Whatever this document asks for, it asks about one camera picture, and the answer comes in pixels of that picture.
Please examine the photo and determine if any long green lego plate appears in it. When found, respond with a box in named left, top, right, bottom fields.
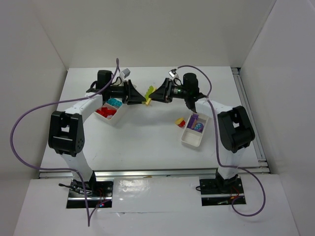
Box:
left=145, top=86, right=157, bottom=100

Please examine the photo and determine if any teal 2x4 lego brick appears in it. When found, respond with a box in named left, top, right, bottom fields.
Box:
left=107, top=98, right=123, bottom=109

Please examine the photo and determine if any yellow and red lego pair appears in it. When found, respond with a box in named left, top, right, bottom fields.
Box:
left=175, top=117, right=186, bottom=128

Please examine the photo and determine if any purple sloped lego brick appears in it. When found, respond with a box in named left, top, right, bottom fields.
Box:
left=187, top=114, right=199, bottom=129

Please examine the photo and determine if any red 2x4 lego brick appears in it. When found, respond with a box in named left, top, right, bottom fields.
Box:
left=96, top=107, right=117, bottom=119

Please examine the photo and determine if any purple round printed lego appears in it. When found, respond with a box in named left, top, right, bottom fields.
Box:
left=193, top=123, right=204, bottom=133

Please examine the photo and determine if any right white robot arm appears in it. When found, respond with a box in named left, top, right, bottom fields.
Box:
left=149, top=69, right=255, bottom=188

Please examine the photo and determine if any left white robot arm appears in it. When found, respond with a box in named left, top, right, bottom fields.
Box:
left=48, top=70, right=146, bottom=191

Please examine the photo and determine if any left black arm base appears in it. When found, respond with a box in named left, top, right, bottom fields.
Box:
left=65, top=180, right=114, bottom=209

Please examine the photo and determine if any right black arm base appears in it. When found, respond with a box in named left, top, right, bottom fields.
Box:
left=195, top=178, right=246, bottom=206

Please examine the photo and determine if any left white divided container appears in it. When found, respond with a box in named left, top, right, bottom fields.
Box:
left=94, top=98, right=128, bottom=126

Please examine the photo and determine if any white divided container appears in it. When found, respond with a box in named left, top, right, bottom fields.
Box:
left=181, top=113, right=209, bottom=149
left=94, top=98, right=128, bottom=126

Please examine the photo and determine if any right white divided container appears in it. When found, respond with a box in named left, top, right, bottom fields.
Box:
left=181, top=113, right=209, bottom=149

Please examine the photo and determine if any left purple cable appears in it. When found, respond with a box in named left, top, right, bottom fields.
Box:
left=9, top=58, right=120, bottom=227

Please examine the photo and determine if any aluminium front rail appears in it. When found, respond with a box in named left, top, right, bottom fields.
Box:
left=38, top=167, right=271, bottom=179

